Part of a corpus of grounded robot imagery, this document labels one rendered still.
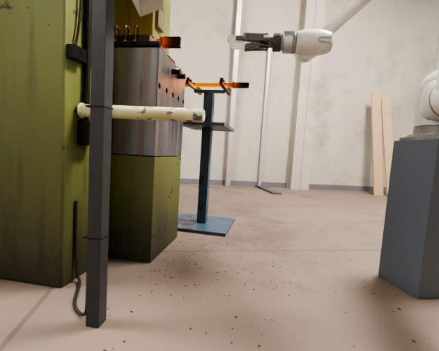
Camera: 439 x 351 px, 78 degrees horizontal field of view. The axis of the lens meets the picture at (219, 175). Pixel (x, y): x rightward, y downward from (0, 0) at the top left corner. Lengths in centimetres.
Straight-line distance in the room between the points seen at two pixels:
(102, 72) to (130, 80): 47
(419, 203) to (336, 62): 397
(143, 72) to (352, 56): 432
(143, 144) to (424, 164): 110
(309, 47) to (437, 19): 522
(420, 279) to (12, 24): 169
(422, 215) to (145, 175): 110
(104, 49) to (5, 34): 49
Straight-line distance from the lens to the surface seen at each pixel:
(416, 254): 131
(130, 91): 125
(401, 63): 577
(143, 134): 120
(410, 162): 132
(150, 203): 121
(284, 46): 130
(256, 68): 444
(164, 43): 142
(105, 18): 83
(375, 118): 494
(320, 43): 131
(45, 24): 114
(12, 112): 117
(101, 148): 77
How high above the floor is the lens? 50
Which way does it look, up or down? 5 degrees down
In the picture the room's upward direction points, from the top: 4 degrees clockwise
